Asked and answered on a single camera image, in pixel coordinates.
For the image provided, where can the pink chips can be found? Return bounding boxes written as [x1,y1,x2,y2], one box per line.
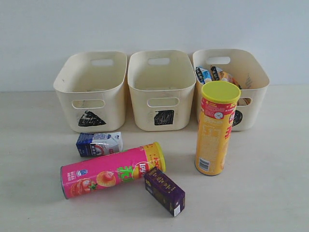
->
[60,142,166,199]

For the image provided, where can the blue snack bag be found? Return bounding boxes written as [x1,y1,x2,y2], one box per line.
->
[196,66,212,85]

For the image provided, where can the orange snack bag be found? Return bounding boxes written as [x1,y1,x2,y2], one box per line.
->
[210,66,251,106]

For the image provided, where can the middle cream plastic bin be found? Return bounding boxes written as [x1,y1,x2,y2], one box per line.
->
[127,50,196,131]

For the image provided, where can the cream plastic bin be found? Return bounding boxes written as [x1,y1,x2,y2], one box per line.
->
[127,50,196,131]
[54,51,127,132]
[192,49,269,131]

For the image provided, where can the yellow chips can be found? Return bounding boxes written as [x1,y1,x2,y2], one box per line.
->
[195,81,241,176]

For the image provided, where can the purple small box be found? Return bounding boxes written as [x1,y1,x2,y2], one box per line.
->
[144,167,185,217]

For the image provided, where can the left cream plastic bin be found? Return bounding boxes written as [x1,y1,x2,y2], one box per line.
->
[54,51,127,132]

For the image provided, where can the blue white milk carton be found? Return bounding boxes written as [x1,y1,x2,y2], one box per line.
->
[76,132,123,157]

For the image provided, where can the right cream plastic bin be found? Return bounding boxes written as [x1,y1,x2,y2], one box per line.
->
[192,49,269,131]

